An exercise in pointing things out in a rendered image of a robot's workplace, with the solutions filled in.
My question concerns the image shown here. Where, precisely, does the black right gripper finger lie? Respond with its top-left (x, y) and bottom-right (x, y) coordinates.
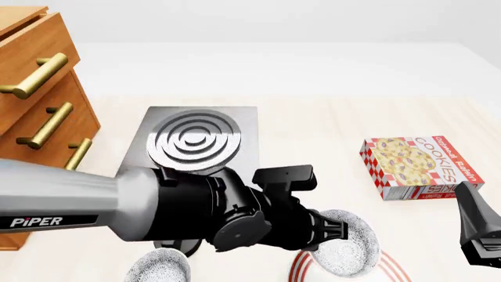
top-left (455, 181), bottom-right (501, 244)

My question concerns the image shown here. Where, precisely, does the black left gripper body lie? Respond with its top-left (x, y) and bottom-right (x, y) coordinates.
top-left (303, 209), bottom-right (350, 251)

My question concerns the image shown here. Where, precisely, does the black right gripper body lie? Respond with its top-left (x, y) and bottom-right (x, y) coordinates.
top-left (460, 230), bottom-right (501, 267)

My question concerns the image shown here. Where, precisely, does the patterned black white bowl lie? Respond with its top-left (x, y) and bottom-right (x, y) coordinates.
top-left (124, 248), bottom-right (193, 282)
top-left (311, 208), bottom-right (381, 279)

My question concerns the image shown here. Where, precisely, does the white plate with red rings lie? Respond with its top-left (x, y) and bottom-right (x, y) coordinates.
top-left (288, 249), bottom-right (412, 282)

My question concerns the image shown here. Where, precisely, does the flat stove plate with rings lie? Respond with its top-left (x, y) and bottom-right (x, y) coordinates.
top-left (116, 105), bottom-right (262, 179)

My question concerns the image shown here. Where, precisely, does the wooden cabinet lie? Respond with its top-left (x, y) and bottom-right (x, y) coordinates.
top-left (0, 5), bottom-right (102, 252)

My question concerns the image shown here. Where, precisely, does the red white cookies box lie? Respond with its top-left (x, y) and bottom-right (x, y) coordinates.
top-left (359, 134), bottom-right (485, 202)

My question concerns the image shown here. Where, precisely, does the short brass drawer handle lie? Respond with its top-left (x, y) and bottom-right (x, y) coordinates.
top-left (63, 137), bottom-right (93, 172)

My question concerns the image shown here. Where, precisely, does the wooden drawer with short handle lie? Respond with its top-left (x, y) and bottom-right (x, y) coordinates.
top-left (11, 99), bottom-right (102, 173)

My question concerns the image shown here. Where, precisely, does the medium brass drawer handle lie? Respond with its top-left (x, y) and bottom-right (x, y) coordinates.
top-left (16, 101), bottom-right (74, 150)

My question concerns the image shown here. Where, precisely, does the wooden drawer with medium handle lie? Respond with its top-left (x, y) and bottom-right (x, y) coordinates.
top-left (0, 69), bottom-right (92, 162)

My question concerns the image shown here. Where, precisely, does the long brass drawer handle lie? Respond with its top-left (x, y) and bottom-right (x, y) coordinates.
top-left (0, 52), bottom-right (69, 100)

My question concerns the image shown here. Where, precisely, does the wooden drawer with long handle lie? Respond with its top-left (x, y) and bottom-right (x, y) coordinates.
top-left (0, 12), bottom-right (81, 138)

